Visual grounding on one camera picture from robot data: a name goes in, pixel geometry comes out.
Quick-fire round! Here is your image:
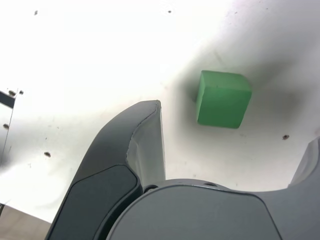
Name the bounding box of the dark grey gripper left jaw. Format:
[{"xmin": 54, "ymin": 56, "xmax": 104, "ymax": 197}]
[{"xmin": 46, "ymin": 99, "xmax": 167, "ymax": 240}]

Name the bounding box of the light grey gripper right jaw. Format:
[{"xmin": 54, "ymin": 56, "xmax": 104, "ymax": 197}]
[{"xmin": 107, "ymin": 136, "xmax": 320, "ymax": 240}]

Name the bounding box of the green cube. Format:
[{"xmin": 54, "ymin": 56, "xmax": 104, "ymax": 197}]
[{"xmin": 196, "ymin": 69, "xmax": 253, "ymax": 130}]

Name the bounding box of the black tape strip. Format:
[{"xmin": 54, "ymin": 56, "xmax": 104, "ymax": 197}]
[{"xmin": 0, "ymin": 91, "xmax": 16, "ymax": 110}]

